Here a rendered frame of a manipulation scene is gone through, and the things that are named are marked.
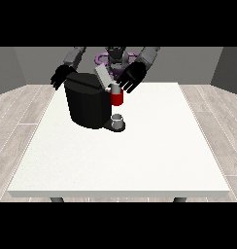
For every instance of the grey robot trunk purple rings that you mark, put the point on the grey robot trunk purple rings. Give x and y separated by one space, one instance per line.
116 57

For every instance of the red pod holder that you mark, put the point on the red pod holder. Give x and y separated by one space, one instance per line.
117 97

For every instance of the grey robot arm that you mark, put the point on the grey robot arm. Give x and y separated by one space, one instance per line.
74 56
148 56

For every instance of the black coffee machine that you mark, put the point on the black coffee machine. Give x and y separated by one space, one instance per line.
87 102

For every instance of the dark table leg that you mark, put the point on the dark table leg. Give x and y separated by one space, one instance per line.
57 199
180 199

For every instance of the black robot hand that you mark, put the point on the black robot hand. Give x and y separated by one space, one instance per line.
132 76
60 75

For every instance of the small grey coffee pod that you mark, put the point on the small grey coffee pod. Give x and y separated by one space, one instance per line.
115 87

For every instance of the pale grey machine lid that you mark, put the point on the pale grey machine lid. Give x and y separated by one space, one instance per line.
103 76

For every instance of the small grey cup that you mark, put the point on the small grey cup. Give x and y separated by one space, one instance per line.
117 120

